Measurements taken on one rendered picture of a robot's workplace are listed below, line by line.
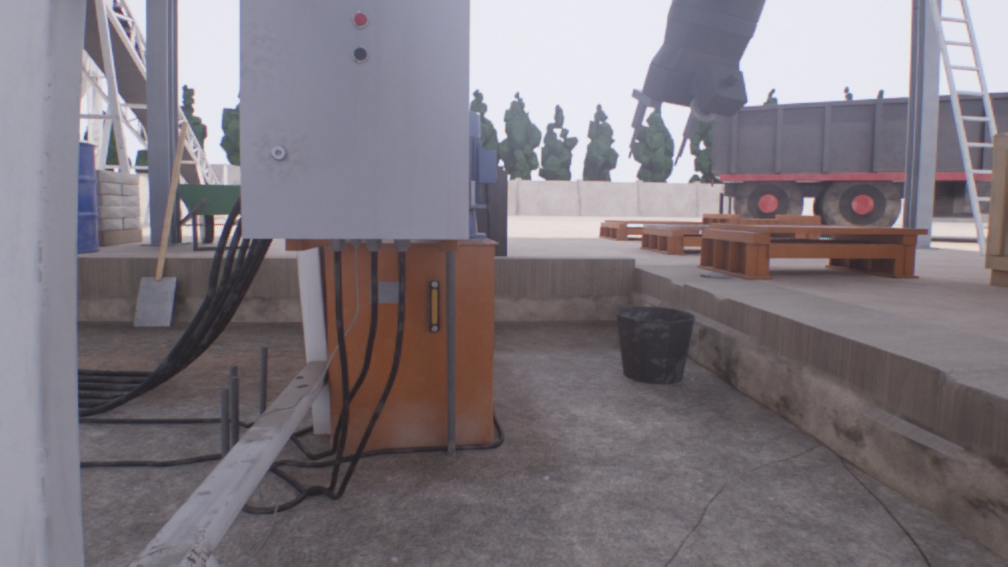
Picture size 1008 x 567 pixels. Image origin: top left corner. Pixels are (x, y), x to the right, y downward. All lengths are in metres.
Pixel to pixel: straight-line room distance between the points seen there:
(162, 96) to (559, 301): 4.23
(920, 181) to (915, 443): 5.65
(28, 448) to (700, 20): 0.70
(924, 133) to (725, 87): 6.73
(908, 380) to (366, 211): 1.37
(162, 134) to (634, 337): 4.80
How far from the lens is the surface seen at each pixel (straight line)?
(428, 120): 0.93
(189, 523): 0.94
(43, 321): 0.63
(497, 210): 3.43
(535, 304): 3.29
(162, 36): 5.96
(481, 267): 1.47
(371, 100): 0.95
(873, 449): 1.71
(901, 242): 3.62
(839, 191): 9.04
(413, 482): 1.45
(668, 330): 2.14
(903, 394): 1.65
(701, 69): 0.48
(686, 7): 0.48
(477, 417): 1.58
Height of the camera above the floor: 0.70
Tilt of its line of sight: 5 degrees down
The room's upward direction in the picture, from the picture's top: 1 degrees clockwise
